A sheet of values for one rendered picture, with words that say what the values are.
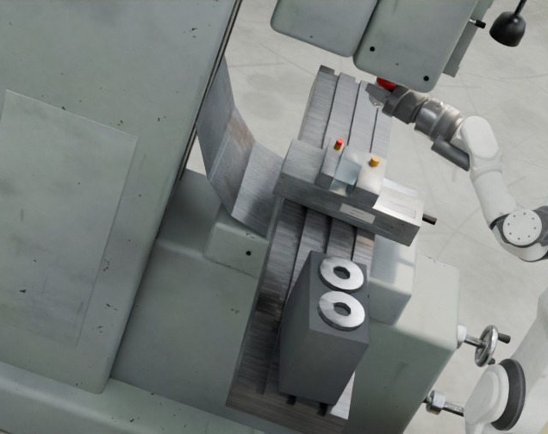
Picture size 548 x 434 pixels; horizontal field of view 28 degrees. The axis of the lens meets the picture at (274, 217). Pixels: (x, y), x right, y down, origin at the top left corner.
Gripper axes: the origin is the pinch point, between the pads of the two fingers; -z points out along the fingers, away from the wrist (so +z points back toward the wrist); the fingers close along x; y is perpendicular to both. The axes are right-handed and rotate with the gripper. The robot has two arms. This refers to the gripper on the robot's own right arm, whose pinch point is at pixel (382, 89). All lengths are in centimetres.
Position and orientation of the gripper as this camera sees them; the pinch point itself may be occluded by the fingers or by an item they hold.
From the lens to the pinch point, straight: 245.5
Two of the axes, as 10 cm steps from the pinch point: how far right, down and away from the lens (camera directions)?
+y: -3.0, 7.3, 6.1
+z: 8.1, 5.3, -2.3
